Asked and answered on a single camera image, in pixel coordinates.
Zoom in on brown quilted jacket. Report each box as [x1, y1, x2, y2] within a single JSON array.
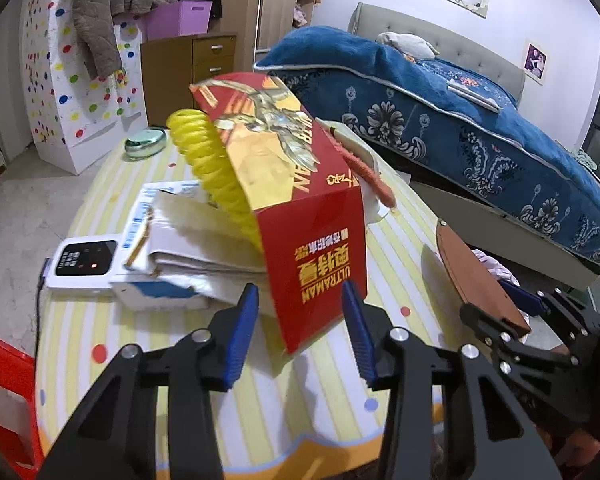
[[70, 0, 178, 81]]

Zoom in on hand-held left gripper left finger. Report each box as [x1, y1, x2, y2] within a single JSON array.
[[36, 283, 260, 480]]

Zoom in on grey upholstered bed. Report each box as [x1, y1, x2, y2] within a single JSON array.
[[347, 2, 600, 291]]

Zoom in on brown cardboard piece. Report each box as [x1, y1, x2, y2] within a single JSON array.
[[436, 220, 532, 338]]

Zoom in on yellow spiral coil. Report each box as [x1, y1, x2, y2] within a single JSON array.
[[166, 108, 261, 251]]

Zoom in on black cable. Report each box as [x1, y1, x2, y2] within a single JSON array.
[[34, 258, 52, 313]]

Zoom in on red plastic stool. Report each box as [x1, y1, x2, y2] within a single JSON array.
[[0, 332, 43, 471]]

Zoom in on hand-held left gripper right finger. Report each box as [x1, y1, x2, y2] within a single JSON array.
[[341, 280, 563, 480]]

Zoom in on white book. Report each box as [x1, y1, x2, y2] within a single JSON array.
[[447, 81, 501, 112]]

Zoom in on polka dot white wardrobe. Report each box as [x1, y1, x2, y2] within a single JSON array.
[[20, 0, 148, 176]]

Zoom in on small purple wall poster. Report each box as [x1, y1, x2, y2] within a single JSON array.
[[523, 42, 548, 79]]

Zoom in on red firecracker string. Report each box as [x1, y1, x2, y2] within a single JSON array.
[[330, 127, 397, 209]]

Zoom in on blue patterned blanket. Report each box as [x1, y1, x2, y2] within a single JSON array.
[[253, 26, 600, 273]]

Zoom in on wooden drawer cabinet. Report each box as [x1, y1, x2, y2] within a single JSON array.
[[140, 34, 237, 127]]

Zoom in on wooden wardrobe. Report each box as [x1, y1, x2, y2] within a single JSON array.
[[215, 0, 321, 68]]

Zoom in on grey white pillow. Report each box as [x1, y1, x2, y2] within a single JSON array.
[[376, 31, 440, 59]]

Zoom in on white device with black screen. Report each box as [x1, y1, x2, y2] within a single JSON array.
[[45, 240, 118, 292]]

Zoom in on yellow striped tablecloth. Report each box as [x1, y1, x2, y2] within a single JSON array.
[[34, 130, 531, 480]]

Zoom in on purple storage box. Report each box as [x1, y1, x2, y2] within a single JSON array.
[[139, 1, 213, 41]]

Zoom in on white and blue carton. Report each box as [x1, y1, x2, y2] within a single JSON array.
[[111, 180, 216, 312]]

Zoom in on red printed cardboard box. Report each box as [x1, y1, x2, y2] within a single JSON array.
[[189, 72, 370, 356]]

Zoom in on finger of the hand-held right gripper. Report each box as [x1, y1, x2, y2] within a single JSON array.
[[459, 302, 588, 423], [499, 279, 600, 361]]

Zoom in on green round tin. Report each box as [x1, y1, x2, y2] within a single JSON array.
[[124, 127, 168, 161]]

